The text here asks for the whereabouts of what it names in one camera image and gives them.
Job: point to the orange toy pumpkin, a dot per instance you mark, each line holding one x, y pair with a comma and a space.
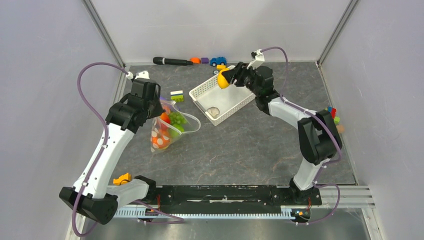
160, 139

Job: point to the wooden cube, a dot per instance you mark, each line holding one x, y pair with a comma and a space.
340, 128

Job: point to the white perforated plastic basket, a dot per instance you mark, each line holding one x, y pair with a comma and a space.
228, 101

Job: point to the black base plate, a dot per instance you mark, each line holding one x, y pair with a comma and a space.
228, 199

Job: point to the white cable duct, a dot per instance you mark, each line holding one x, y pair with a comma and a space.
141, 212

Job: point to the orange toy block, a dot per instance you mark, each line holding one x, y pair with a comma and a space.
195, 60

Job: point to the green white building block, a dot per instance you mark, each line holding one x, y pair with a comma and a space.
177, 96

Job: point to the purple toy block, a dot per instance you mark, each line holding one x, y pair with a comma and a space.
204, 60

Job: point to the blue toy car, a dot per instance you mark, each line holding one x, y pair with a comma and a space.
215, 61

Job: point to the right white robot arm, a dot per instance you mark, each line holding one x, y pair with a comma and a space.
319, 139

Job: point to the clear dotted zip bag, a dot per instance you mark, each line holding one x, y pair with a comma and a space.
170, 126

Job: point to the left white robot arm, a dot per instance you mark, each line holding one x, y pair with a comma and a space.
90, 195

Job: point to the orange yellow building block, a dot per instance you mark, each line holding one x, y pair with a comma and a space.
123, 179

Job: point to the colourful building block stack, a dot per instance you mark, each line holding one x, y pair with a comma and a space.
333, 112

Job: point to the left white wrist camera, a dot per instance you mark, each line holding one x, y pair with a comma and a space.
139, 75

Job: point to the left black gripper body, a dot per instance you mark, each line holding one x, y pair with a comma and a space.
155, 107

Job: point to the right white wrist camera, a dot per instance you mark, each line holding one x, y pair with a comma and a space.
258, 59

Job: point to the yellow toy lemon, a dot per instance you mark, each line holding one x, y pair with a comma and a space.
221, 81

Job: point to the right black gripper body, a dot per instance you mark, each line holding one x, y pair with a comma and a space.
246, 78

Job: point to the green toy cabbage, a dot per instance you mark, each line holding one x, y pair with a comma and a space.
176, 130

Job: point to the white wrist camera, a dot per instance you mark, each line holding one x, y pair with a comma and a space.
139, 75
258, 59

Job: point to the white toy garlic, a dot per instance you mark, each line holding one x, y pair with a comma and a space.
214, 112

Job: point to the black microphone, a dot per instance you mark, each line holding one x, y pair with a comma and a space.
170, 61

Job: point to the green toy grapes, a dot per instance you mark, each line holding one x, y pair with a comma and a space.
176, 118

